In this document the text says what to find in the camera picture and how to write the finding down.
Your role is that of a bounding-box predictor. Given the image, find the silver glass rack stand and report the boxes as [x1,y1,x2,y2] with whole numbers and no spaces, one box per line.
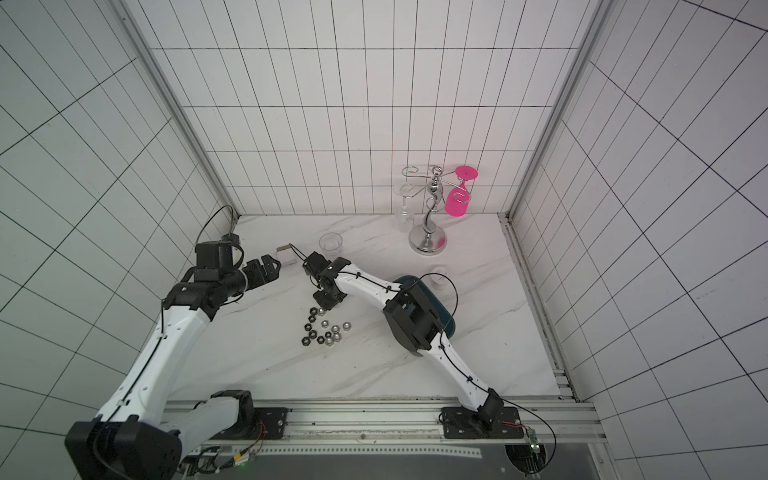
[401,164,458,256]

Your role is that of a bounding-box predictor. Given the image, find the pink wine glass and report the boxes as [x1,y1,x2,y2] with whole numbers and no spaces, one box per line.
[444,165,478,218]

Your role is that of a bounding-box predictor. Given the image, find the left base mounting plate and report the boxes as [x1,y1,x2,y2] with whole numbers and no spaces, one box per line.
[227,407,289,442]

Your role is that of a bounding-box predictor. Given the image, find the teal storage box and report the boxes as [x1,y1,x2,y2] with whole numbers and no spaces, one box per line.
[394,275,456,339]

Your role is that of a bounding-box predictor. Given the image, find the clear wine glass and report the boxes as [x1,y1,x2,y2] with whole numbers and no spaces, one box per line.
[398,182,417,232]

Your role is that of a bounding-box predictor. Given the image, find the small white cardboard box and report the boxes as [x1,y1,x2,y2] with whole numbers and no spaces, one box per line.
[276,244,299,266]

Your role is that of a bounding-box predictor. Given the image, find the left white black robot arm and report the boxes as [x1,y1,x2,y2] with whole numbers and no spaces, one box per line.
[64,239,281,479]

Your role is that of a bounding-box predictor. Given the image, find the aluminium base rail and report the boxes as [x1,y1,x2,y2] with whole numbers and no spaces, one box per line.
[158,398,607,460]

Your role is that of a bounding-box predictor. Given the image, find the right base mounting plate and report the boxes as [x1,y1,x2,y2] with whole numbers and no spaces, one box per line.
[438,407,525,440]

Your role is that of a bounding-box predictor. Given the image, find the clear plastic cup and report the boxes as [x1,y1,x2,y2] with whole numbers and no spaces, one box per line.
[318,232,344,258]

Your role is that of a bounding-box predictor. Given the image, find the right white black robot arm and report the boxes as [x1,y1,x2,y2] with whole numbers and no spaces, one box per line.
[302,252,504,436]

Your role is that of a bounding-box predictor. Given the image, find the base mounting plate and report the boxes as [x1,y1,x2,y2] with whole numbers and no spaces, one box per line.
[438,407,525,440]
[227,407,289,442]

